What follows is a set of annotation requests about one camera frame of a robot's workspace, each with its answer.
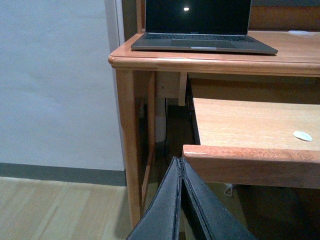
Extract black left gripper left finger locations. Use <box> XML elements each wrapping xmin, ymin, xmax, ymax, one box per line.
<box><xmin>127</xmin><ymin>157</ymin><xmax>181</xmax><ymax>240</ymax></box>

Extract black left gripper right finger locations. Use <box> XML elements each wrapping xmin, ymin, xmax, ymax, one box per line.
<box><xmin>178</xmin><ymin>158</ymin><xmax>256</xmax><ymax>240</ymax></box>

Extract wooden pull-out keyboard tray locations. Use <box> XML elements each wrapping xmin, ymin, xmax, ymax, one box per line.
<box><xmin>181</xmin><ymin>77</ymin><xmax>320</xmax><ymax>190</ymax></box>

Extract wooden desk with hutch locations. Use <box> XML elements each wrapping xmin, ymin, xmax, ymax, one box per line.
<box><xmin>108</xmin><ymin>0</ymin><xmax>320</xmax><ymax>227</ymax></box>

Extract white round sticker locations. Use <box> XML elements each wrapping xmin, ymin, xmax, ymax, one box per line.
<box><xmin>293</xmin><ymin>131</ymin><xmax>313</xmax><ymax>142</ymax></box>

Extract grey open laptop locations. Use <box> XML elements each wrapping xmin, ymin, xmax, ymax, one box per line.
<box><xmin>131</xmin><ymin>0</ymin><xmax>278</xmax><ymax>55</ymax></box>

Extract white round desk grommet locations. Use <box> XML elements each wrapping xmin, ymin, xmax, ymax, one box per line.
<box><xmin>288</xmin><ymin>30</ymin><xmax>310</xmax><ymax>35</ymax></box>

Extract black cable under desk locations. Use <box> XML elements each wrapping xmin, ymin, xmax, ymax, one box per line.
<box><xmin>162</xmin><ymin>97</ymin><xmax>170</xmax><ymax>166</ymax></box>

